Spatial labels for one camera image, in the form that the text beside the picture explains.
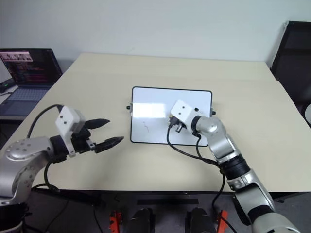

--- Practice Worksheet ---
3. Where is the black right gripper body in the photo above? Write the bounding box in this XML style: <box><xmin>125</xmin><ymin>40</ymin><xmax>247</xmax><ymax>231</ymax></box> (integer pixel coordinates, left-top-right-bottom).
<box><xmin>169</xmin><ymin>116</ymin><xmax>188</xmax><ymax>133</ymax></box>

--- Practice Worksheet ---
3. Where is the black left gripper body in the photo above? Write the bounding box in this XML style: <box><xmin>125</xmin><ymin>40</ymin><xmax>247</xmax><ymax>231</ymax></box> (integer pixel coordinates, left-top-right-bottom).
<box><xmin>71</xmin><ymin>127</ymin><xmax>97</xmax><ymax>154</ymax></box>

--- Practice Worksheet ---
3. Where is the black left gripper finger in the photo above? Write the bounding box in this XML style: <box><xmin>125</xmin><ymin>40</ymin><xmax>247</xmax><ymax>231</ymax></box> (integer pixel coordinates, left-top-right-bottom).
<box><xmin>85</xmin><ymin>118</ymin><xmax>111</xmax><ymax>131</ymax></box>
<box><xmin>94</xmin><ymin>136</ymin><xmax>125</xmax><ymax>154</ymax></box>

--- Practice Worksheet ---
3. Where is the black-framed small whiteboard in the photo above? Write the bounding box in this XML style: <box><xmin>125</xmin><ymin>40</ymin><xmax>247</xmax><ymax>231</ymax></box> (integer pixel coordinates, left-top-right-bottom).
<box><xmin>125</xmin><ymin>86</ymin><xmax>217</xmax><ymax>147</ymax></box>

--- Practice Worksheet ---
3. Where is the orange clamp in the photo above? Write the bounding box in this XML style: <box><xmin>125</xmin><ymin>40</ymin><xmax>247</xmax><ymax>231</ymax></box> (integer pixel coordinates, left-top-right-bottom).
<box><xmin>216</xmin><ymin>209</ymin><xmax>229</xmax><ymax>233</ymax></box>
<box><xmin>108</xmin><ymin>210</ymin><xmax>122</xmax><ymax>233</ymax></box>

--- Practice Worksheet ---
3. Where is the open laptop with dark screen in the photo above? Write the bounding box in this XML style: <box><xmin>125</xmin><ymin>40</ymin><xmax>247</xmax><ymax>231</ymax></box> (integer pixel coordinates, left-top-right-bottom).
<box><xmin>0</xmin><ymin>48</ymin><xmax>64</xmax><ymax>117</ymax></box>

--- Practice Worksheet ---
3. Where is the dark rounded shape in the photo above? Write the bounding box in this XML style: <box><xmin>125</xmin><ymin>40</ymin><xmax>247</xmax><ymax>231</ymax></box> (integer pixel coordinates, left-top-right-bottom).
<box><xmin>185</xmin><ymin>207</ymin><xmax>217</xmax><ymax>233</ymax></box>
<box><xmin>128</xmin><ymin>207</ymin><xmax>156</xmax><ymax>233</ymax></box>

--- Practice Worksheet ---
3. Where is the black device with green light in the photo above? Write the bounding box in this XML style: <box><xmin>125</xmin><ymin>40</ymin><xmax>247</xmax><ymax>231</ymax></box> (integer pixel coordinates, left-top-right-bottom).
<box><xmin>0</xmin><ymin>78</ymin><xmax>17</xmax><ymax>93</ymax></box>

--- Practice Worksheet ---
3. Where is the grey round object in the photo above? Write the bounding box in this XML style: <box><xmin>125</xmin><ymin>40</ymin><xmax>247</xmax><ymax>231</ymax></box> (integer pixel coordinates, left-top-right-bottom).
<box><xmin>304</xmin><ymin>102</ymin><xmax>311</xmax><ymax>127</ymax></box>

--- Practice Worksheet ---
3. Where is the black chair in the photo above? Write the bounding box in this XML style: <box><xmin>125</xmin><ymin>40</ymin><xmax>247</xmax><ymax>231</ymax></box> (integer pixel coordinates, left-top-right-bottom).
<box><xmin>270</xmin><ymin>20</ymin><xmax>311</xmax><ymax>117</ymax></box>

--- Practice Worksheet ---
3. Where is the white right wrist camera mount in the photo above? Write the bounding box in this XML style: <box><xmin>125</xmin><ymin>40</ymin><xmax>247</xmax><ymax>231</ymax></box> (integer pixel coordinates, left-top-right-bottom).
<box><xmin>169</xmin><ymin>99</ymin><xmax>200</xmax><ymax>128</ymax></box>

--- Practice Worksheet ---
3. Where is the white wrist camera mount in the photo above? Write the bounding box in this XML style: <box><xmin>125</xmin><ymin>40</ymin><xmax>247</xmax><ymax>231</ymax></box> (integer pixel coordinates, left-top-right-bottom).
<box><xmin>169</xmin><ymin>99</ymin><xmax>200</xmax><ymax>128</ymax></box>
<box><xmin>55</xmin><ymin>105</ymin><xmax>86</xmax><ymax>157</ymax></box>

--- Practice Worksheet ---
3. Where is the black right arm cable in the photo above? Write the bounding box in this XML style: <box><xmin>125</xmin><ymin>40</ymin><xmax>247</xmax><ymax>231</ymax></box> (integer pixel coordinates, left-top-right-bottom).
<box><xmin>193</xmin><ymin>132</ymin><xmax>218</xmax><ymax>166</ymax></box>
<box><xmin>166</xmin><ymin>122</ymin><xmax>219</xmax><ymax>167</ymax></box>

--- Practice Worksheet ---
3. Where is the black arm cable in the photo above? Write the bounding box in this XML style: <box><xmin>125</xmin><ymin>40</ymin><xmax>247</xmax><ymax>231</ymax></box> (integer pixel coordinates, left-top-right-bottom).
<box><xmin>166</xmin><ymin>122</ymin><xmax>219</xmax><ymax>167</ymax></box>
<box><xmin>27</xmin><ymin>104</ymin><xmax>65</xmax><ymax>139</ymax></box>
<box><xmin>193</xmin><ymin>132</ymin><xmax>218</xmax><ymax>166</ymax></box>
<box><xmin>31</xmin><ymin>159</ymin><xmax>60</xmax><ymax>193</ymax></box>

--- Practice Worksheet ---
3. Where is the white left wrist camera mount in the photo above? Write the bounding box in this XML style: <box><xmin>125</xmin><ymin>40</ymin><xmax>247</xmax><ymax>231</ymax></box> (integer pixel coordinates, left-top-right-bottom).
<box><xmin>55</xmin><ymin>105</ymin><xmax>86</xmax><ymax>157</ymax></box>

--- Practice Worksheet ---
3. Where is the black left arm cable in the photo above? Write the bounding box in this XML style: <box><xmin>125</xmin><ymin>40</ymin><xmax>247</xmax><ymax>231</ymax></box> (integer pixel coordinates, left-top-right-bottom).
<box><xmin>31</xmin><ymin>159</ymin><xmax>60</xmax><ymax>193</ymax></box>
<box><xmin>27</xmin><ymin>104</ymin><xmax>65</xmax><ymax>139</ymax></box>

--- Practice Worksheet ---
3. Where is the black hanging cable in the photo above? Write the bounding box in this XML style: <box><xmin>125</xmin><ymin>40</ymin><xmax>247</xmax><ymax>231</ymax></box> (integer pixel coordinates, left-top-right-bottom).
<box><xmin>211</xmin><ymin>167</ymin><xmax>237</xmax><ymax>233</ymax></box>

